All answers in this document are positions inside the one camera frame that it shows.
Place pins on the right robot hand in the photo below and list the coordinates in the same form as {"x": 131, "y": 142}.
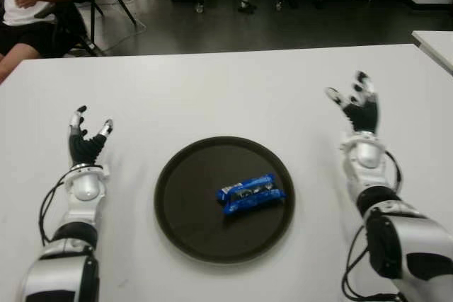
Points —
{"x": 364, "y": 114}

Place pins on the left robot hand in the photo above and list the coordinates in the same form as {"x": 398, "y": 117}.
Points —
{"x": 83, "y": 146}

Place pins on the blue Oreo packet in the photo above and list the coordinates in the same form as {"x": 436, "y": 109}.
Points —
{"x": 251, "y": 194}

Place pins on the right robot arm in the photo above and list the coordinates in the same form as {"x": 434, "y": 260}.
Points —
{"x": 417, "y": 238}

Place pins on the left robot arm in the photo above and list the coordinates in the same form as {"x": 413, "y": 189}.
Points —
{"x": 83, "y": 196}

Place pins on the white side table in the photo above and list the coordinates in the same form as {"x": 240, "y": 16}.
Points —
{"x": 437, "y": 45}

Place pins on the black office chair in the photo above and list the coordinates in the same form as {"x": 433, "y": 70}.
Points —
{"x": 67, "y": 29}

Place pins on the round brown tray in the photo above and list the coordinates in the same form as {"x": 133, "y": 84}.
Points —
{"x": 191, "y": 217}

